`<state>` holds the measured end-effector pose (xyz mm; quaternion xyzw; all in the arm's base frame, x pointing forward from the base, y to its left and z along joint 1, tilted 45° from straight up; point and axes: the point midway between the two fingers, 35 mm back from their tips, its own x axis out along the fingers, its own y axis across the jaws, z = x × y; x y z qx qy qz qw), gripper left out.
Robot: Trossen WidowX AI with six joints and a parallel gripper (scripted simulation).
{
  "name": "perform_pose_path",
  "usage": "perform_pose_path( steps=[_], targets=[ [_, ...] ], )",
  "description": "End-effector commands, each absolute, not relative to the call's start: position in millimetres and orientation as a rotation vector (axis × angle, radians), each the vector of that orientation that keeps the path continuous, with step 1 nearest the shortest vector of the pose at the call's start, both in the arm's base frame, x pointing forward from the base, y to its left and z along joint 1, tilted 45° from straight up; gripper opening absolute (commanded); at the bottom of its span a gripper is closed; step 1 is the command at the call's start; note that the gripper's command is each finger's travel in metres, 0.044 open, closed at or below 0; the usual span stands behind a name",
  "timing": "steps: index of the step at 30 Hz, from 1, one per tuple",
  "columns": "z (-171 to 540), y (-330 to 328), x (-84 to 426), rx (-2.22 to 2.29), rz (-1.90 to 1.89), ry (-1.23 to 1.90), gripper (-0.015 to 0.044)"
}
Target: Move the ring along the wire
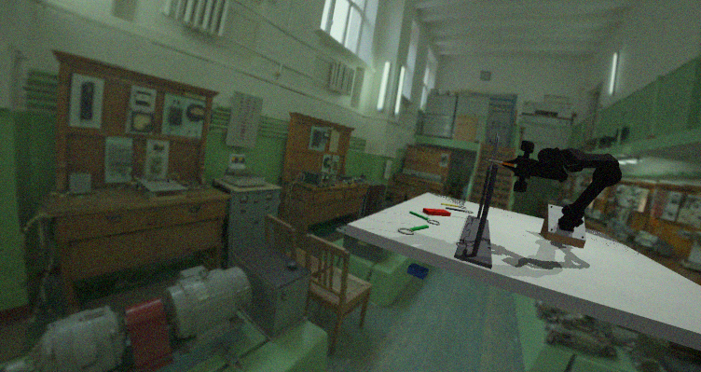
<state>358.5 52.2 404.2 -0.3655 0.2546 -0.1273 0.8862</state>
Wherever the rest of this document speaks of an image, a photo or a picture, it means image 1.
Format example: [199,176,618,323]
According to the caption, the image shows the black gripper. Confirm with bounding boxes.
[502,141,542,193]

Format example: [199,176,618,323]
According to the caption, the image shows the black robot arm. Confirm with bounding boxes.
[516,147,622,232]

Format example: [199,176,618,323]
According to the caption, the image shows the red flat block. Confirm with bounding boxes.
[423,208,451,216]

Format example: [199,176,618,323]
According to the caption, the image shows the small blue block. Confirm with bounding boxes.
[407,262,429,280]

